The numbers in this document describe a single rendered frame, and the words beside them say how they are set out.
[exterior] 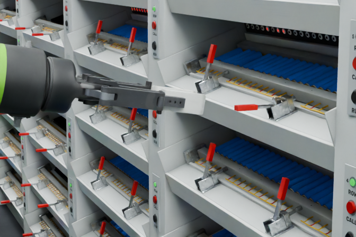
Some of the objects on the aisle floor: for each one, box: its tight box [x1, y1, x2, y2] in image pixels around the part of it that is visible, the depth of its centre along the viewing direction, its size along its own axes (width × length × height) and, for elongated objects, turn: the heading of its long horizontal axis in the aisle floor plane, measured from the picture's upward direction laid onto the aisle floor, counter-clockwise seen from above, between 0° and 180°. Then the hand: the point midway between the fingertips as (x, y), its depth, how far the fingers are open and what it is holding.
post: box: [147, 0, 251, 237], centre depth 167 cm, size 20×9×169 cm, turn 113°
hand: (177, 100), depth 113 cm, fingers open, 3 cm apart
